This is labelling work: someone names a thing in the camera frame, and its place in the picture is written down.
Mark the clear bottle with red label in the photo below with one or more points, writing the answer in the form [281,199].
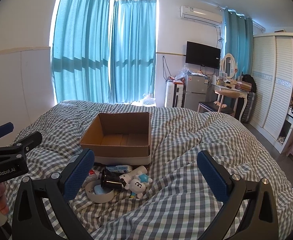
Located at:
[94,173]

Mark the grey small fridge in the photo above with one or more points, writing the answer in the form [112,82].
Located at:
[194,92]

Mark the narrow teal curtain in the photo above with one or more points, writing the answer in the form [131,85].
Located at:
[236,37]

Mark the oval white vanity mirror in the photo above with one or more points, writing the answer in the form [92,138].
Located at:
[228,65]

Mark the clear plastic bag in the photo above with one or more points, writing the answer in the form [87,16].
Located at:
[181,73]

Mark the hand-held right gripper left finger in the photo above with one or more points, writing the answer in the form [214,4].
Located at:
[79,175]

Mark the beige tape roll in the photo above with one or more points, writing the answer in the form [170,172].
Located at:
[91,195]

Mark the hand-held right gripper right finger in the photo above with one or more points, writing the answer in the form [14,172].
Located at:
[214,177]

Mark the black bag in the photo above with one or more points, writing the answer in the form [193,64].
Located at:
[250,82]

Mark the white suitcase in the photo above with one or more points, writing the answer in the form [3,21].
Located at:
[174,95]

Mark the grey checked blanket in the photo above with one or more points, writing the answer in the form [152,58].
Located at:
[181,155]

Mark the small rounded plastic case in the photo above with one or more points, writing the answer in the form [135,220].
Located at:
[100,190]

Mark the wooden chair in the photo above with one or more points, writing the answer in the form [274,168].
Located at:
[226,96]

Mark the white air conditioner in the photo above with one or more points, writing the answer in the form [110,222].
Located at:
[201,15]

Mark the white slatted wardrobe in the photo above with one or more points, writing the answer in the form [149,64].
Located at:
[271,80]

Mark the wide teal curtain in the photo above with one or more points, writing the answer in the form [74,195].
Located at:
[79,45]

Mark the blue white tissue packet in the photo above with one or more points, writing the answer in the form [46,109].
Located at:
[119,168]

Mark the black wall television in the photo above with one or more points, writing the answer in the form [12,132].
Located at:
[202,55]

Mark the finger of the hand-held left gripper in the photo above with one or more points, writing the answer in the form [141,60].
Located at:
[27,140]
[4,130]

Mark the person's left hand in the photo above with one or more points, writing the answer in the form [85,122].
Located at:
[0,197]

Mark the black cylindrical lens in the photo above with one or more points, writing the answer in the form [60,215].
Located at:
[110,180]

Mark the white tube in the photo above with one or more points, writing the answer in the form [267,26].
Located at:
[136,171]

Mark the white dressing table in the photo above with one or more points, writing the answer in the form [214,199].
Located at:
[239,92]

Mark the dark suitcase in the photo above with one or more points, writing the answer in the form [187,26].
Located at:
[248,107]

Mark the brown cardboard box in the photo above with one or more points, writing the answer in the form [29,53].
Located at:
[116,147]

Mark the white bear toy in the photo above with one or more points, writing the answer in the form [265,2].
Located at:
[136,186]

